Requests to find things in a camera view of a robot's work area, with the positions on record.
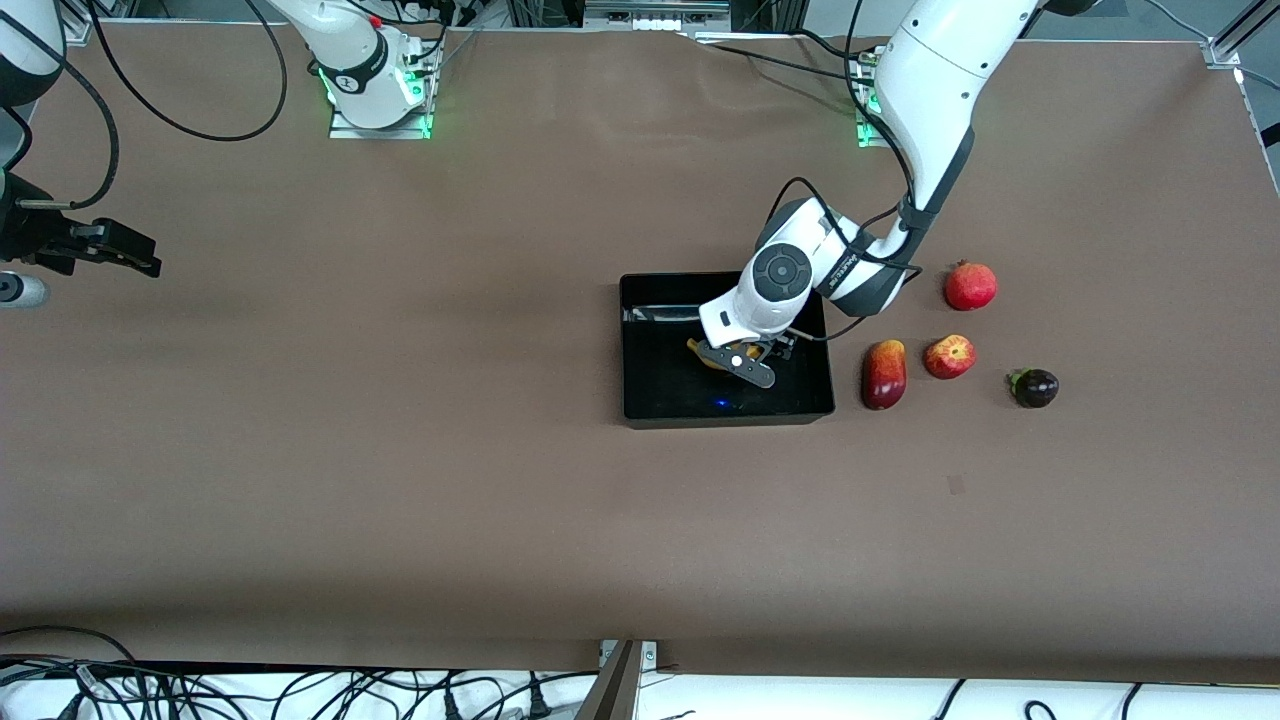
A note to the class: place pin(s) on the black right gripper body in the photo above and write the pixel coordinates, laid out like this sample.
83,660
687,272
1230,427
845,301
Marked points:
38,238

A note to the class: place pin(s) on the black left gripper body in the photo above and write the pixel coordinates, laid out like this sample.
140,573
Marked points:
781,346

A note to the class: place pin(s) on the yellow banana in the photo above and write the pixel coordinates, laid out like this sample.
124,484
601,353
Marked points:
705,356

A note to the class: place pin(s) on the black rectangular plastic box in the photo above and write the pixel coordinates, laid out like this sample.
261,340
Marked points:
660,390

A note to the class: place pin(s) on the red yellow apple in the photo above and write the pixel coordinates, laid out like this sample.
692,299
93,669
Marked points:
950,357

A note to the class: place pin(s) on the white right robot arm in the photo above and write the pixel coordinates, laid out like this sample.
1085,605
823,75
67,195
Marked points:
365,70

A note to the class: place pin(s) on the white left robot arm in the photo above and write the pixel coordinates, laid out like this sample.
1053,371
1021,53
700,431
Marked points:
935,70

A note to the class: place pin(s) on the red elongated mango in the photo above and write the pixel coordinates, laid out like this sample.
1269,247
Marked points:
884,375

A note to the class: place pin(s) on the red pomegranate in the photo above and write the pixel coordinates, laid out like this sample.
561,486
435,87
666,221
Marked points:
971,287

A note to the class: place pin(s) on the dark purple eggplant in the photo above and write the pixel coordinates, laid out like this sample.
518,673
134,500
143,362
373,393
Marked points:
1038,388

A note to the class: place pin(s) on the white power strip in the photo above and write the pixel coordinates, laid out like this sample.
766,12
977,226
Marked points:
655,18

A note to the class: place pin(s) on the aluminium profile bar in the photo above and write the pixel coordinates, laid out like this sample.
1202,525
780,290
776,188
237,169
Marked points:
612,695

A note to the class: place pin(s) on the paper table cover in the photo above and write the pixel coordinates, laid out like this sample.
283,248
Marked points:
400,560

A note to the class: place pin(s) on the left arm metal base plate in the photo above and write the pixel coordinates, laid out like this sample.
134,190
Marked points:
866,136

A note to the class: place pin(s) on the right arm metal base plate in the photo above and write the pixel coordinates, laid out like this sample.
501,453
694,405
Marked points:
345,128

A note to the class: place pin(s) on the small metal mounting bracket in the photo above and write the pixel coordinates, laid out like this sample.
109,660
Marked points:
648,655

